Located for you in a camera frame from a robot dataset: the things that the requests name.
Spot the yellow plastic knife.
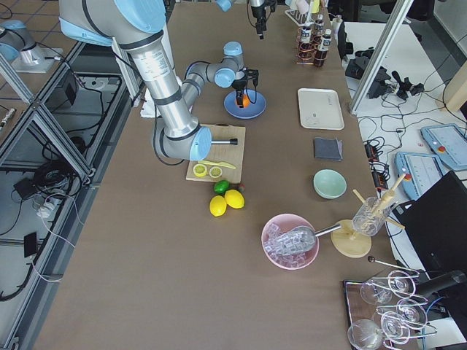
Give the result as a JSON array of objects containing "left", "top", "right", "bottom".
[{"left": 198, "top": 160, "right": 236, "bottom": 169}]

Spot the teach pendant tablet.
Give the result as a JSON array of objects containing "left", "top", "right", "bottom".
[
  {"left": 394, "top": 152, "right": 447, "bottom": 200},
  {"left": 420, "top": 124, "right": 467, "bottom": 171}
]

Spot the wine glass rack tray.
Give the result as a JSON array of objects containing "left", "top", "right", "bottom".
[{"left": 343, "top": 268, "right": 437, "bottom": 349}]

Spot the clear glass on stand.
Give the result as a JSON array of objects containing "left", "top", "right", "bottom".
[{"left": 352, "top": 197, "right": 390, "bottom": 237}]

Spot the copper wire bottle rack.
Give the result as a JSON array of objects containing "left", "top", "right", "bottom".
[{"left": 296, "top": 20, "right": 327, "bottom": 67}]

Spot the cream rabbit tray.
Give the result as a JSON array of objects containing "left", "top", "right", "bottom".
[{"left": 298, "top": 87, "right": 344, "bottom": 131}]

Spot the drink bottle top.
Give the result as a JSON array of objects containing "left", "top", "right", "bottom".
[{"left": 298, "top": 22, "right": 314, "bottom": 61}]

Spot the white wire cup rack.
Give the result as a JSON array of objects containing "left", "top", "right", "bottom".
[{"left": 285, "top": 0, "right": 322, "bottom": 26}]

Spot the metal ice scoop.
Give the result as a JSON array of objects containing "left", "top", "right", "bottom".
[{"left": 287, "top": 224, "right": 341, "bottom": 254}]

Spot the drink bottle lower right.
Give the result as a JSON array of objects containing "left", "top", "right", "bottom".
[{"left": 312, "top": 14, "right": 324, "bottom": 42}]

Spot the yellow lemon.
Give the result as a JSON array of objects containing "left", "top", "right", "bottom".
[
  {"left": 209, "top": 195, "right": 227, "bottom": 217},
  {"left": 224, "top": 190, "right": 245, "bottom": 209}
]

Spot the pink bowl of ice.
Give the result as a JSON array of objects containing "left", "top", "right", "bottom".
[{"left": 261, "top": 214, "right": 320, "bottom": 270}]

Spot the blue plate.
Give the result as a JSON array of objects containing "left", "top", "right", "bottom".
[{"left": 223, "top": 89, "right": 266, "bottom": 120}]

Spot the steel muddler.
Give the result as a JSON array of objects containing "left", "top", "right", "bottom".
[{"left": 211, "top": 138, "right": 239, "bottom": 146}]

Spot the lemon slice lower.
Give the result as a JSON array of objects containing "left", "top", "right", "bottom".
[{"left": 209, "top": 166, "right": 223, "bottom": 179}]

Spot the lemon slice upper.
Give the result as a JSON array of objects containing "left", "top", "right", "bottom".
[{"left": 192, "top": 163, "right": 209, "bottom": 178}]

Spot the grey folded cloth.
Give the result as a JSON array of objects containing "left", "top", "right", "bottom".
[{"left": 314, "top": 137, "right": 343, "bottom": 161}]

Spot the yellow lemon lower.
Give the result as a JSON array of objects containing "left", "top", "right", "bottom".
[{"left": 209, "top": 195, "right": 227, "bottom": 217}]

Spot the orange mandarin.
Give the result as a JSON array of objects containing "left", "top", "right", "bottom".
[{"left": 239, "top": 94, "right": 250, "bottom": 108}]

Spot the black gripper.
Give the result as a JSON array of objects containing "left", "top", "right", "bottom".
[
  {"left": 250, "top": 0, "right": 269, "bottom": 39},
  {"left": 231, "top": 68, "right": 259, "bottom": 109}
]

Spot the drink bottle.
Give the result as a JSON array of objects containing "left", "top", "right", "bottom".
[
  {"left": 312, "top": 14, "right": 324, "bottom": 42},
  {"left": 313, "top": 29, "right": 332, "bottom": 67},
  {"left": 298, "top": 22, "right": 314, "bottom": 61}
]

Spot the wooden stand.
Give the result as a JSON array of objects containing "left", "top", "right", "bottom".
[{"left": 331, "top": 174, "right": 405, "bottom": 258}]

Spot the lemon slice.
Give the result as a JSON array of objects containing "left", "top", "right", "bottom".
[
  {"left": 192, "top": 163, "right": 209, "bottom": 178},
  {"left": 209, "top": 166, "right": 223, "bottom": 179}
]

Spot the wooden cutting board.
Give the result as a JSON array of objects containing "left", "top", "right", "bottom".
[{"left": 185, "top": 125, "right": 246, "bottom": 184}]

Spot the green lime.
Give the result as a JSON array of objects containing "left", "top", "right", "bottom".
[{"left": 213, "top": 179, "right": 230, "bottom": 195}]

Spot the green bowl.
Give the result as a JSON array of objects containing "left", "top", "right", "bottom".
[{"left": 313, "top": 169, "right": 347, "bottom": 199}]

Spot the drink bottle lower left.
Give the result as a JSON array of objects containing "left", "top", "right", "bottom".
[{"left": 313, "top": 29, "right": 332, "bottom": 67}]

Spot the yellow lemon upper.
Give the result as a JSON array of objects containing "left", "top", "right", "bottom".
[{"left": 224, "top": 190, "right": 245, "bottom": 209}]

